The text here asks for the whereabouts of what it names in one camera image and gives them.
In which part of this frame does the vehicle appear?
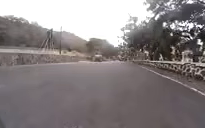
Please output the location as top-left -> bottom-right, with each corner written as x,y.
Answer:
91,54 -> 104,63

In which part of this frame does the grey asphalt road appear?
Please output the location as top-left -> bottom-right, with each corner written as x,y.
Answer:
0,60 -> 205,128

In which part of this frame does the pole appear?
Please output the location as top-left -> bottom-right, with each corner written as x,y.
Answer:
58,25 -> 63,55

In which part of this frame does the lattice tower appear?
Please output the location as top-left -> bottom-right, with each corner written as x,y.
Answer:
39,28 -> 55,53

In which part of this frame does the row of trees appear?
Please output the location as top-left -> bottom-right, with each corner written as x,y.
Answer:
118,0 -> 205,63

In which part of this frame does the white painted edge line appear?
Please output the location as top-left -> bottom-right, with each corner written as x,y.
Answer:
138,64 -> 205,102

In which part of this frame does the wooded hill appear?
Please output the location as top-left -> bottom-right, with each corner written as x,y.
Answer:
0,11 -> 120,58

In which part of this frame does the grey roadside strip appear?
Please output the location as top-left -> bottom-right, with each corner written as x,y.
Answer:
144,64 -> 205,98

